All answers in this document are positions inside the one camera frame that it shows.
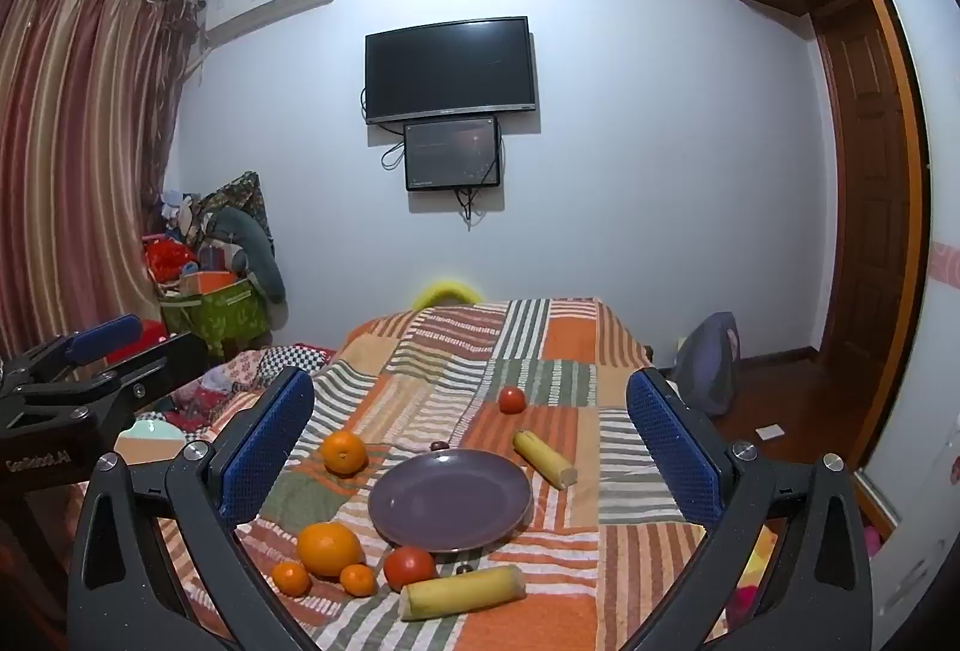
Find corn cob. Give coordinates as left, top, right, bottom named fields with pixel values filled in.
left=400, top=565, right=525, bottom=622

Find brown wooden door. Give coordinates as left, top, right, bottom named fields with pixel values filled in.
left=814, top=0, right=912, bottom=367

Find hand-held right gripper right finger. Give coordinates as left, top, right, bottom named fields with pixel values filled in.
left=622, top=366, right=875, bottom=651

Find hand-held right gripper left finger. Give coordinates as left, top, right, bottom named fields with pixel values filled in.
left=66, top=364, right=331, bottom=651

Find purple plate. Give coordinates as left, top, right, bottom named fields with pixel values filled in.
left=367, top=448, right=535, bottom=553

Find pale teal round object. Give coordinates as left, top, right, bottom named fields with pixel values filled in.
left=114, top=418, right=188, bottom=468

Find striped patchwork blanket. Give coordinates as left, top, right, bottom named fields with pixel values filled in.
left=75, top=297, right=781, bottom=651

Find grey-blue backpack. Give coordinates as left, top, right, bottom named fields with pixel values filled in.
left=670, top=312, right=740, bottom=416

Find orange box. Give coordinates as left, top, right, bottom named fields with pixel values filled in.
left=182, top=272, right=237, bottom=297

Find small mandarin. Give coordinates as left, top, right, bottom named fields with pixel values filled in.
left=271, top=561, right=312, bottom=598
left=339, top=563, right=377, bottom=598

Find checkered floral quilt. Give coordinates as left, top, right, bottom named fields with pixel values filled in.
left=172, top=343, right=338, bottom=442

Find striped red curtain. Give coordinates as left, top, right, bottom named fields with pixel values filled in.
left=0, top=0, right=200, bottom=367

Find red bag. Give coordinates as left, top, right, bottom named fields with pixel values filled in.
left=144, top=236, right=197, bottom=283

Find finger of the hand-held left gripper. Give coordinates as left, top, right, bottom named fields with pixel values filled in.
left=19, top=332, right=209, bottom=433
left=0, top=315, right=145, bottom=397

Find green bag with clutter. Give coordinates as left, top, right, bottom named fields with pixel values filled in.
left=159, top=280, right=271, bottom=353

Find white sliding wardrobe door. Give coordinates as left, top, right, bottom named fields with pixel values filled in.
left=840, top=0, right=960, bottom=622

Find grey-green plush toy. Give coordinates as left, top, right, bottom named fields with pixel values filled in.
left=206, top=206, right=287, bottom=305

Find wall-mounted black television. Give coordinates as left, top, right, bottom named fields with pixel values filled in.
left=364, top=16, right=539, bottom=125

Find large orange with sticker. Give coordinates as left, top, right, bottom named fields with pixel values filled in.
left=321, top=430, right=370, bottom=478
left=296, top=522, right=366, bottom=578

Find yellow round object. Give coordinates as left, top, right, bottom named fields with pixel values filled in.
left=411, top=280, right=481, bottom=308

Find dark patterned cushion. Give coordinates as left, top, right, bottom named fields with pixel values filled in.
left=199, top=171, right=275, bottom=247

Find small black wall monitor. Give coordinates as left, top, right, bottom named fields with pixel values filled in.
left=403, top=115, right=502, bottom=192

